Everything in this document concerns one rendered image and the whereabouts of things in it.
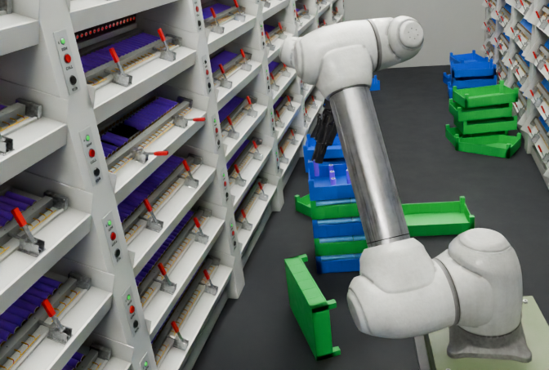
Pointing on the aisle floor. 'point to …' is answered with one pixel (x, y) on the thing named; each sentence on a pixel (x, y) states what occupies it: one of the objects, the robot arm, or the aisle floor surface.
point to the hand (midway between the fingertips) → (319, 153)
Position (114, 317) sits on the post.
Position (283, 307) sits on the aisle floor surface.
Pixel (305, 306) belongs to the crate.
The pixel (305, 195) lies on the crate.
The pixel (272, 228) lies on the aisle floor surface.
